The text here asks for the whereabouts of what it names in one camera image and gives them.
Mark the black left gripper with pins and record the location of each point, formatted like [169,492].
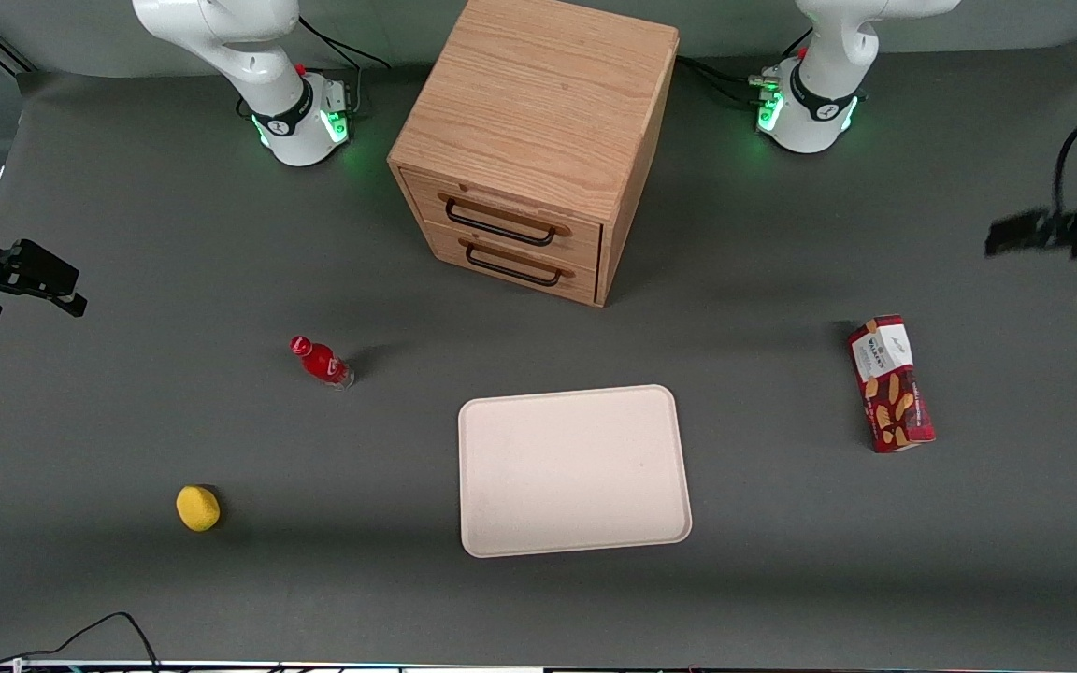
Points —
[1065,229]

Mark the red cookie box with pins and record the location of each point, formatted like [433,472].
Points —
[894,393]

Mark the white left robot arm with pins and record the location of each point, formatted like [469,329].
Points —
[814,112]

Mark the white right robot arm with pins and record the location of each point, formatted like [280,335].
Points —
[249,56]

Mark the beige rectangular tray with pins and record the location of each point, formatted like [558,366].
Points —
[571,472]

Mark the yellow lemon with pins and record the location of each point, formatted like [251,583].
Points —
[197,508]

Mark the red plastic bottle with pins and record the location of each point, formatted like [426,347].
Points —
[320,361]

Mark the wooden two-drawer cabinet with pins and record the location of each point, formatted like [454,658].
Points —
[538,103]

